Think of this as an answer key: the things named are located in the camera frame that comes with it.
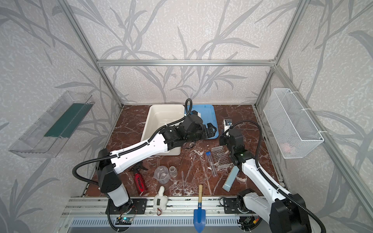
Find clear acrylic test tube rack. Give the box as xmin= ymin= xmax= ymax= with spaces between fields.
xmin=211 ymin=146 xmax=232 ymax=170

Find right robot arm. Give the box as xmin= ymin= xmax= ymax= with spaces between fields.
xmin=219 ymin=119 xmax=326 ymax=233

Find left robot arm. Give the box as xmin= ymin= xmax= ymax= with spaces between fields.
xmin=72 ymin=98 xmax=217 ymax=208

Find blue plastic bin lid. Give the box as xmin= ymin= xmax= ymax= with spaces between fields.
xmin=192 ymin=104 xmax=219 ymax=139

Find white plastic storage bin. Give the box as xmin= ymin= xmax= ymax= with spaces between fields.
xmin=141 ymin=104 xmax=185 ymax=141

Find metal tweezers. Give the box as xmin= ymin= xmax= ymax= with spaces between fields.
xmin=177 ymin=156 xmax=184 ymax=170

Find teal grey rectangular box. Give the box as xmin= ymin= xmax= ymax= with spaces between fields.
xmin=222 ymin=166 xmax=240 ymax=192

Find small clear glass beaker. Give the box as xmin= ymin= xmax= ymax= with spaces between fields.
xmin=169 ymin=166 xmax=178 ymax=178

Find red spray bottle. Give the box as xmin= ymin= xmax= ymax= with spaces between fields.
xmin=130 ymin=162 xmax=148 ymax=196

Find white plastic figurine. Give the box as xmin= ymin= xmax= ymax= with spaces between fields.
xmin=153 ymin=186 xmax=169 ymax=215

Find green circuit board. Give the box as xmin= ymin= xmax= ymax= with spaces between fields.
xmin=115 ymin=217 xmax=134 ymax=226

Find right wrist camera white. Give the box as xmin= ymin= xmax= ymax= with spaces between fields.
xmin=223 ymin=119 xmax=233 ymax=134

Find white wire mesh basket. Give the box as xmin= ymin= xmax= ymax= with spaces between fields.
xmin=264 ymin=88 xmax=324 ymax=159

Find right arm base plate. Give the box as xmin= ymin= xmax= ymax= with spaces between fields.
xmin=219 ymin=197 xmax=249 ymax=214

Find blue garden trowel wooden handle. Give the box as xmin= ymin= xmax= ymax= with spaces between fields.
xmin=193 ymin=184 xmax=206 ymax=233

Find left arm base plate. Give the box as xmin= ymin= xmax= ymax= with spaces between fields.
xmin=105 ymin=199 xmax=147 ymax=215

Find aluminium front rail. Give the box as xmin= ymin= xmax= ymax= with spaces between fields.
xmin=61 ymin=196 xmax=307 ymax=218

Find clear wall shelf green liner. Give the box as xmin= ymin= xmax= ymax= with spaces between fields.
xmin=9 ymin=91 xmax=95 ymax=158

